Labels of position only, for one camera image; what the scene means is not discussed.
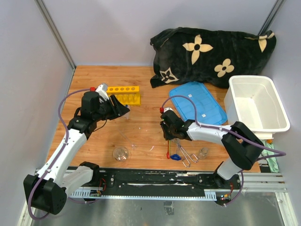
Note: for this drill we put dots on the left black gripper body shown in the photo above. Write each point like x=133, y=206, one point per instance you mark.
x=106, y=110

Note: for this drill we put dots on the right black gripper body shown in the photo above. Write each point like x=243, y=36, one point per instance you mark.
x=169, y=132

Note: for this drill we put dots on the yellow test tube rack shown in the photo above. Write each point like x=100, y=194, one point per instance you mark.
x=126, y=95

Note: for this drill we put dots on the clear plastic tube rack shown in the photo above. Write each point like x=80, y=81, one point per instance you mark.
x=127, y=113

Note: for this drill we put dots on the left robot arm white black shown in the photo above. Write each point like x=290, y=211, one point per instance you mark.
x=49, y=189

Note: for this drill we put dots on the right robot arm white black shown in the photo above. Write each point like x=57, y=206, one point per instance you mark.
x=241, y=144

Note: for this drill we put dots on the red spatula spoon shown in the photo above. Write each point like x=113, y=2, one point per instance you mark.
x=168, y=150

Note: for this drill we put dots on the metal crucible tongs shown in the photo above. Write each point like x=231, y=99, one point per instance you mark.
x=186, y=157

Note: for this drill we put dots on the small glass bottle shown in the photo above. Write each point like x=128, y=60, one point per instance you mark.
x=202, y=154

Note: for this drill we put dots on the blue plastic tray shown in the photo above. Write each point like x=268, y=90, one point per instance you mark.
x=208, y=109

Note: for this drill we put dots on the glass flask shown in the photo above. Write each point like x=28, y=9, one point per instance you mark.
x=121, y=153

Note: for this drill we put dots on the black floral blanket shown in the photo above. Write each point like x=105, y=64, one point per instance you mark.
x=191, y=54

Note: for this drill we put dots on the white plastic bin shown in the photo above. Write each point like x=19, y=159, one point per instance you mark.
x=254, y=101

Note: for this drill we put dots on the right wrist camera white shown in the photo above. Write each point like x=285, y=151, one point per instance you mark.
x=163, y=110

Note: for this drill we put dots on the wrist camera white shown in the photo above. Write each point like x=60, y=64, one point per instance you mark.
x=163, y=110
x=102, y=90

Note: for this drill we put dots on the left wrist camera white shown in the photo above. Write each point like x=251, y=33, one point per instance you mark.
x=102, y=90

